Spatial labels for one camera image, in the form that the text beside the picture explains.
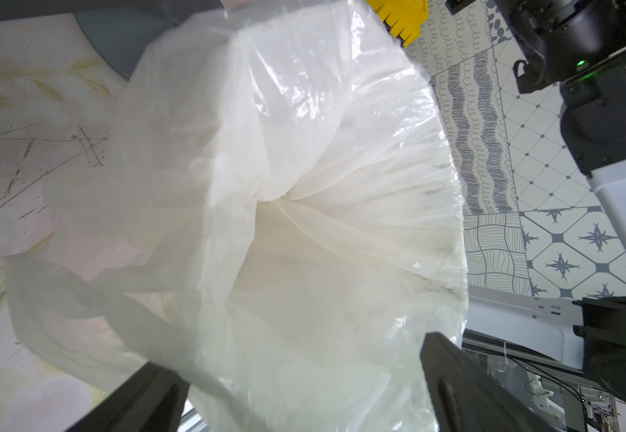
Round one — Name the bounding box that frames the yellow and black toolbox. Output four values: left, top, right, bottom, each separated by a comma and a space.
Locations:
366, 0, 430, 47

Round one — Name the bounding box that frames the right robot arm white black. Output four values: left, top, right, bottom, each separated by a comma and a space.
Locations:
496, 1, 626, 401

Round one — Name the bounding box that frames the clear plastic trash bag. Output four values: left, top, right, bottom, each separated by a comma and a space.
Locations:
5, 1, 468, 431

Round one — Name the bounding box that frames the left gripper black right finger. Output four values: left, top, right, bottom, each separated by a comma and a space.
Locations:
420, 332, 554, 432

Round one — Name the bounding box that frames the black computer monitor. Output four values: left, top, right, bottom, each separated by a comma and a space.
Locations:
0, 0, 224, 79

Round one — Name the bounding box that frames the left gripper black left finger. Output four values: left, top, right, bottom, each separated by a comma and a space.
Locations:
68, 363, 190, 432

